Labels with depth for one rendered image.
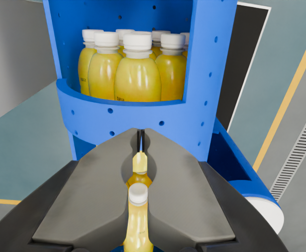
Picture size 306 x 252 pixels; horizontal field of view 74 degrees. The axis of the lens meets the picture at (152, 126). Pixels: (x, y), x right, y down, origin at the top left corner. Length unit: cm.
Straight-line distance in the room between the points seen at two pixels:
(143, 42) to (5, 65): 49
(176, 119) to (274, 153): 190
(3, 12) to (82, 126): 48
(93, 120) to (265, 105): 165
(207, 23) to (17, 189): 230
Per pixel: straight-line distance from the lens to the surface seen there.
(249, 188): 73
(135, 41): 28
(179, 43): 33
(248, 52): 147
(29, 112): 184
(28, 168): 217
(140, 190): 42
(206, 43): 26
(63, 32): 41
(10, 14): 74
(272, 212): 79
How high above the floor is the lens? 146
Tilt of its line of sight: 62 degrees down
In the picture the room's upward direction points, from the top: 177 degrees clockwise
